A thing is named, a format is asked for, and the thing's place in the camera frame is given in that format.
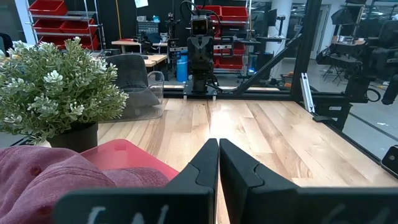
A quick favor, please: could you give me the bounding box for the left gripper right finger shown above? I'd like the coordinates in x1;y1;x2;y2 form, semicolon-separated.
219;139;398;224

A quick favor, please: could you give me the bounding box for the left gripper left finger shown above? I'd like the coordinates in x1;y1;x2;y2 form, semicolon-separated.
54;138;220;224

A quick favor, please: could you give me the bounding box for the maroon baseball cap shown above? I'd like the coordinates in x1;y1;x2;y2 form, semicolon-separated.
0;146;170;224

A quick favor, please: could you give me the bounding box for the blue cylinder container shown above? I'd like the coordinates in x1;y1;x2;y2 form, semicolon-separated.
176;51;189;83

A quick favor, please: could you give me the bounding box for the red storage bin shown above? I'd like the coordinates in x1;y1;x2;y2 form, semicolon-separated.
28;0;68;16
60;19;96;35
217;55;245;70
32;18;63;34
221;6;249;22

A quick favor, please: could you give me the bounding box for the wooden work table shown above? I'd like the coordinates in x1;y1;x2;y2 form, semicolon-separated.
111;39;169;68

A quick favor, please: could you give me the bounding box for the translucent red plastic tray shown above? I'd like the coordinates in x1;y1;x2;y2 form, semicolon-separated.
80;139;180;181

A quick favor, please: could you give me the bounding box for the metal shelf rack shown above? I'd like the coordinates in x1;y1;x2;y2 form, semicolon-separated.
27;0;106;52

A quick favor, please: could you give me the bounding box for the silver aluminium bar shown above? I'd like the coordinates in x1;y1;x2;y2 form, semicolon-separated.
300;73;315;113

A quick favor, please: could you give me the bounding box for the black equipment stand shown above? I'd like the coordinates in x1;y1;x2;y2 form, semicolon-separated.
341;18;398;105

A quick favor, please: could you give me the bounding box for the artificial plant in black pot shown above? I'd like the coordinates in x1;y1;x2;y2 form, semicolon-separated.
0;36;130;153

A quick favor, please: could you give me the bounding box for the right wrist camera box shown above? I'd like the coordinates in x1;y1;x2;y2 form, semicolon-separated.
189;14;210;37

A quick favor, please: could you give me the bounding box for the black frame clamp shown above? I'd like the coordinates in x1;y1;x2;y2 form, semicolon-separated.
312;114;333;123

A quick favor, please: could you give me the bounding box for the black table-level camera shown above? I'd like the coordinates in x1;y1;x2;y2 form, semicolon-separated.
381;144;398;180

